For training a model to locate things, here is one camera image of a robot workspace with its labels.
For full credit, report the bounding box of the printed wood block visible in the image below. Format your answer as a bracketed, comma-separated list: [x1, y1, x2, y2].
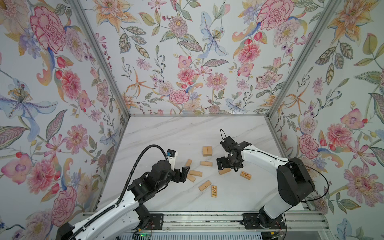
[211, 186, 218, 198]
[241, 171, 252, 180]

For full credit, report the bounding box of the plain wood block with holes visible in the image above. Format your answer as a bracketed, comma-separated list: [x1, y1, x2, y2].
[189, 170, 203, 177]

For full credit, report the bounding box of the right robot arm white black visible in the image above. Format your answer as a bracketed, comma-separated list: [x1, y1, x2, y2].
[217, 137, 316, 229]

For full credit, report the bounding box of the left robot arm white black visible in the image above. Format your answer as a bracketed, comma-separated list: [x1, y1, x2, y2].
[56, 160, 190, 240]

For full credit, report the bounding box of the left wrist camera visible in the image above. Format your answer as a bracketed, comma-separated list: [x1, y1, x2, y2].
[167, 149, 178, 170]

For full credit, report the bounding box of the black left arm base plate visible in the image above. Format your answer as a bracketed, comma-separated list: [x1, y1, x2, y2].
[134, 213, 164, 231]

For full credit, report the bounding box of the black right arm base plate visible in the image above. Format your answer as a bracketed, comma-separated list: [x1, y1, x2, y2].
[241, 213, 286, 230]

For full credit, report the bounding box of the aluminium front rail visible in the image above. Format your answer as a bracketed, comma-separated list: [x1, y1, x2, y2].
[73, 210, 331, 240]

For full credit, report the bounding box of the aluminium corner post left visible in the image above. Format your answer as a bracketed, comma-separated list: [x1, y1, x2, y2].
[69, 0, 131, 120]

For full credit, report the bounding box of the aluminium corner post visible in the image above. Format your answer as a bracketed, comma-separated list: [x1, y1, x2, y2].
[69, 0, 131, 120]
[265, 0, 339, 120]

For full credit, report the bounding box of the aluminium corner post right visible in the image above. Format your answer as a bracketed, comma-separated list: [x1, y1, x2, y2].
[265, 0, 339, 120]

